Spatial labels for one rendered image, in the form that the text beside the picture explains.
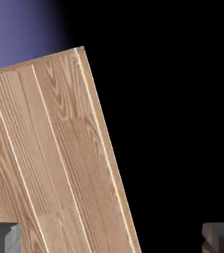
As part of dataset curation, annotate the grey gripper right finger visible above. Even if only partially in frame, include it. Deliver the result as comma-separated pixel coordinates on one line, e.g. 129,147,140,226
201,222,224,253

